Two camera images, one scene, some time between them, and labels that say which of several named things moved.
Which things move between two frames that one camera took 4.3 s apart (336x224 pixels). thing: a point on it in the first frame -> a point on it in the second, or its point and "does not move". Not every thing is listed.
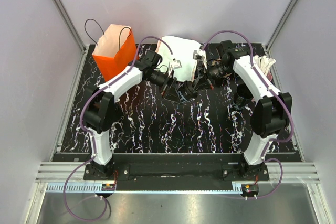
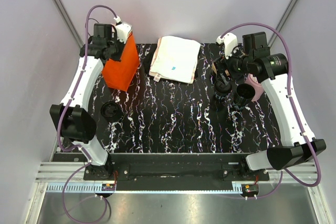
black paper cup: [242, 95] does not move
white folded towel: [182, 49] does not move
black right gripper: [202, 82] -> [223, 63]
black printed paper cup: [186, 92] -> [222, 89]
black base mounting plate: [177, 168] does not move
